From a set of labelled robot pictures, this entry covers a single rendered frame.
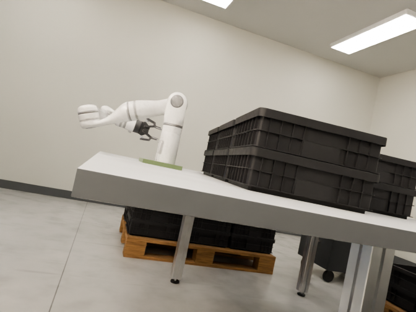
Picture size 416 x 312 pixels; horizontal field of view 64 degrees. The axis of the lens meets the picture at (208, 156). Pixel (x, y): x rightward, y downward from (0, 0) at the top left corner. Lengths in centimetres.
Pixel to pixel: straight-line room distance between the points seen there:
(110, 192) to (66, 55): 415
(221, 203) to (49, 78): 414
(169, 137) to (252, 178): 68
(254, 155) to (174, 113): 68
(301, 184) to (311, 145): 11
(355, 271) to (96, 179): 56
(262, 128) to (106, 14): 397
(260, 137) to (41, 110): 380
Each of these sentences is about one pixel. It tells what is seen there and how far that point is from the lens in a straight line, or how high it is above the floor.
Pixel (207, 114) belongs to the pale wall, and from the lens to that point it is 465.
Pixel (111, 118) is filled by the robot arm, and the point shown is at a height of 87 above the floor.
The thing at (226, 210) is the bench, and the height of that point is 68.
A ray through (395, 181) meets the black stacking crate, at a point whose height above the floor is 84.
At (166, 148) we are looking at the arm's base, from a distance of 151.
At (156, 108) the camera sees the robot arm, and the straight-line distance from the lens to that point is 159.
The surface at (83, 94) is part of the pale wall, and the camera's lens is 449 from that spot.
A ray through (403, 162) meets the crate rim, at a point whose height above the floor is 92.
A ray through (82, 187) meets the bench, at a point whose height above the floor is 68.
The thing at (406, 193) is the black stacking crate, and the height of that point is 80.
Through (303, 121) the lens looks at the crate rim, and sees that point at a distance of 96.
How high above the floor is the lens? 74
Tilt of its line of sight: 2 degrees up
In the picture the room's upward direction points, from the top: 12 degrees clockwise
